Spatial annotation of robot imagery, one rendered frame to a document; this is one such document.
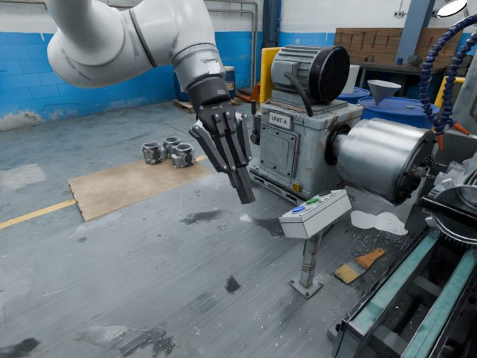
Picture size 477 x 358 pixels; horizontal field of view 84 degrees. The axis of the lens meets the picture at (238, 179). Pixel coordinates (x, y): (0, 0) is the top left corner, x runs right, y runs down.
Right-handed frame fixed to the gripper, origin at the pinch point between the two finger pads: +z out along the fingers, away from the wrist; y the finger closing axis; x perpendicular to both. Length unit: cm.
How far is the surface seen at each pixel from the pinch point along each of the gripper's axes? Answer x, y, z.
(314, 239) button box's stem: 2.3, 15.7, 19.0
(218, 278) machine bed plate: 27.1, -0.5, 24.3
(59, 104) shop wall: 486, 28, -208
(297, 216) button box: -2.0, 8.9, 10.2
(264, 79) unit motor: 36, 53, -33
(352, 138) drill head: 6, 50, 1
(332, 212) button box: -3.4, 18.2, 13.2
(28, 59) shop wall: 445, 6, -270
